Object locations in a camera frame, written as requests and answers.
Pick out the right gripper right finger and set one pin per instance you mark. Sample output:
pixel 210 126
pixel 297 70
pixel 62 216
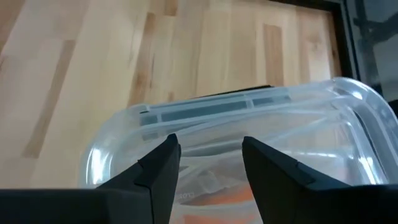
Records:
pixel 311 205

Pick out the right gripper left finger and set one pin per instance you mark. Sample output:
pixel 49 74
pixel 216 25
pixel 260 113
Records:
pixel 77 208

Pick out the clear plastic zip bag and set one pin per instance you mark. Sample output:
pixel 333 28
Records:
pixel 214 172

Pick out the orange elastic bandage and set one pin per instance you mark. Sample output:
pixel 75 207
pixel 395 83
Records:
pixel 224 196

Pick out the clear plastic storage bin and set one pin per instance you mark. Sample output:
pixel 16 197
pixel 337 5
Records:
pixel 217 109

